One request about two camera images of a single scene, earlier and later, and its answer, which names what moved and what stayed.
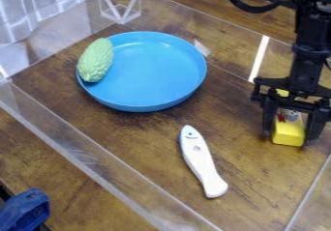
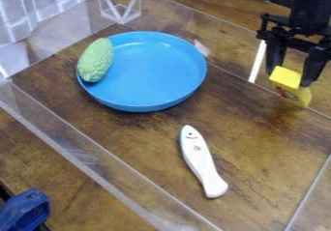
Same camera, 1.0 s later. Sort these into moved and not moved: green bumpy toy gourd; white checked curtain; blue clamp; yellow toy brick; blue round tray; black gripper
Moved: yellow toy brick; black gripper
Not moved: green bumpy toy gourd; blue round tray; white checked curtain; blue clamp
